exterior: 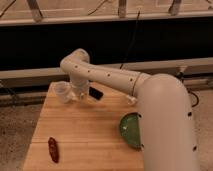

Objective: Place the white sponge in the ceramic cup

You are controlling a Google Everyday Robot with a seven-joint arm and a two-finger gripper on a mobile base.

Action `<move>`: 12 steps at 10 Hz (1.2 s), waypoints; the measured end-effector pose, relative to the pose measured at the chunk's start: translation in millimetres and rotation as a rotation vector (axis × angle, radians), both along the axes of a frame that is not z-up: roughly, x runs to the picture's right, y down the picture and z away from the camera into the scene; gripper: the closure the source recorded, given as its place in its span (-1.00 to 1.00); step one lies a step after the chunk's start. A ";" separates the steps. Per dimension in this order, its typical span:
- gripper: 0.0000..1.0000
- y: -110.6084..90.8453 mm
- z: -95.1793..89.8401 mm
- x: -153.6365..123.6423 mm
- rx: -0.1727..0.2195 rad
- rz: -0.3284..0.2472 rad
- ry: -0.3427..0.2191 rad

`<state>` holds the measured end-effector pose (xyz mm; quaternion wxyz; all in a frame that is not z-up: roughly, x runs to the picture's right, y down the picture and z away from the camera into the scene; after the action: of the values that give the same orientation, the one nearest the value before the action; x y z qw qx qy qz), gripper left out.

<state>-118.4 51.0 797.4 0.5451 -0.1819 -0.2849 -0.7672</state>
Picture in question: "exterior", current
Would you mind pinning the dark red oblong object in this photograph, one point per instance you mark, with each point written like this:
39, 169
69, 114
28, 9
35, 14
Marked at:
53, 150

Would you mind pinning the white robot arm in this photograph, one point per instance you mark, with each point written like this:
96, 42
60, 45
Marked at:
166, 123

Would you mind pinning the upper metal rail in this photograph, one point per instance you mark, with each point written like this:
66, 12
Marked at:
106, 18

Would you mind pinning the metal rail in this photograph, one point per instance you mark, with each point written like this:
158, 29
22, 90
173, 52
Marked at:
44, 76
106, 18

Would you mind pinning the green plate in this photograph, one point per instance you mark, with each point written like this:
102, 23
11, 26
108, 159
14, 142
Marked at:
129, 130

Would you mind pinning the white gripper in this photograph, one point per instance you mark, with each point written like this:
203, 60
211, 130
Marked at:
79, 92

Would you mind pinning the lower metal rail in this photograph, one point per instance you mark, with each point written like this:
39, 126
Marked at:
44, 76

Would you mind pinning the black camera box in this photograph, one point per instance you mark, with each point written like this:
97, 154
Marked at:
95, 93

